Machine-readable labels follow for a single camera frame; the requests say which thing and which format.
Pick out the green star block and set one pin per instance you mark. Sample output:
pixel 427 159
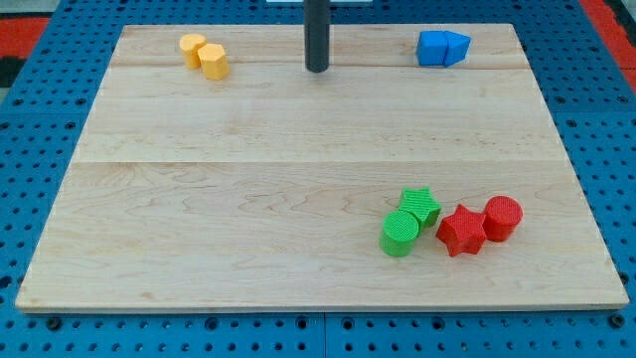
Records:
pixel 421 204

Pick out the red star block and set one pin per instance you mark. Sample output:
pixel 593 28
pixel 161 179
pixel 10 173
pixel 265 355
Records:
pixel 462 232

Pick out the green cylinder block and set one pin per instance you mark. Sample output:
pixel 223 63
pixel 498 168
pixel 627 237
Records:
pixel 400 229

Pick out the wooden board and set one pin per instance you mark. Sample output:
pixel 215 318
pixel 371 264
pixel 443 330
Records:
pixel 267 191

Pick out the yellow hexagon block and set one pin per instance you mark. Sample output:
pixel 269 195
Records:
pixel 214 62

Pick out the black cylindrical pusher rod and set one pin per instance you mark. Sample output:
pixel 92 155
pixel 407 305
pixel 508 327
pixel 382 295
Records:
pixel 316 26

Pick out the blue cube block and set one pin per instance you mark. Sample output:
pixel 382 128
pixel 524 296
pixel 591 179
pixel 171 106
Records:
pixel 431 48

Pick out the yellow cylinder block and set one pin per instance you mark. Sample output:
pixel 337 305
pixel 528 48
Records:
pixel 189 45

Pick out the red cylinder block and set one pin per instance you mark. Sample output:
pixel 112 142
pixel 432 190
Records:
pixel 503 215

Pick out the blue triangular prism block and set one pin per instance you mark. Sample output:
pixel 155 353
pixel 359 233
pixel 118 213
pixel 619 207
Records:
pixel 457 48

